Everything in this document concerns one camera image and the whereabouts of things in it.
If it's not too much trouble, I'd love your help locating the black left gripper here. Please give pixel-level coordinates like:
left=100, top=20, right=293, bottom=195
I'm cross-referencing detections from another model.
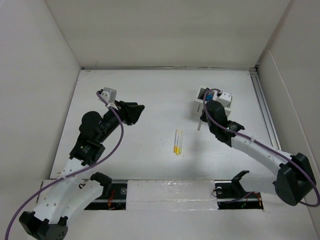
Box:
left=97, top=99, right=144, bottom=143

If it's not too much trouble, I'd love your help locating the blue cap black highlighter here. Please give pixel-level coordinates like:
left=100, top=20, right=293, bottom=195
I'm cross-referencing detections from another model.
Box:
left=205, top=93, right=214, bottom=101

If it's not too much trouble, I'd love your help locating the pink cap white pen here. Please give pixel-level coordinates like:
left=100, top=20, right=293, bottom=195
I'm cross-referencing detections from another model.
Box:
left=197, top=119, right=202, bottom=131

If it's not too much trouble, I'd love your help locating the yellow cap white pen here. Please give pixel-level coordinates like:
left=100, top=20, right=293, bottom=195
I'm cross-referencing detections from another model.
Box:
left=173, top=130, right=180, bottom=155
left=178, top=131, right=184, bottom=155

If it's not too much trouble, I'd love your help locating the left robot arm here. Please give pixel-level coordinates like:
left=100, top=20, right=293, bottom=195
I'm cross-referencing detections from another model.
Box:
left=19, top=101, right=145, bottom=240

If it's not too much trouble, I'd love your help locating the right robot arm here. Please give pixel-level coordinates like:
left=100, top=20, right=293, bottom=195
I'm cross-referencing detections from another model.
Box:
left=200, top=99, right=320, bottom=208

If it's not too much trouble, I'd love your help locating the white pen holder box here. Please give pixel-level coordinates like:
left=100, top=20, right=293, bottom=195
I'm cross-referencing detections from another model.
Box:
left=191, top=86, right=232, bottom=117

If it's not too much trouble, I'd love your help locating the white foam block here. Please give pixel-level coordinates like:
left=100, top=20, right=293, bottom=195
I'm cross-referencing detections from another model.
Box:
left=126, top=179, right=218, bottom=212

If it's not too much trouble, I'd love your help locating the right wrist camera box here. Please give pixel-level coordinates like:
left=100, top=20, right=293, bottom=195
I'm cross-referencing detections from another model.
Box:
left=216, top=92, right=233, bottom=108

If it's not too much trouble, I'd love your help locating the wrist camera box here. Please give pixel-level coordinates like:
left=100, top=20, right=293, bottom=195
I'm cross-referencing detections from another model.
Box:
left=98, top=87, right=117, bottom=104
left=216, top=92, right=233, bottom=108

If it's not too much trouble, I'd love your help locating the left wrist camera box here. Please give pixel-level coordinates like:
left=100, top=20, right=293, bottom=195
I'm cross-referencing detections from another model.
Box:
left=98, top=87, right=117, bottom=104

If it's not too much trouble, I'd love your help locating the aluminium rail right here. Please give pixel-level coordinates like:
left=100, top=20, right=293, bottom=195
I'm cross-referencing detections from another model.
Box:
left=249, top=68, right=282, bottom=150

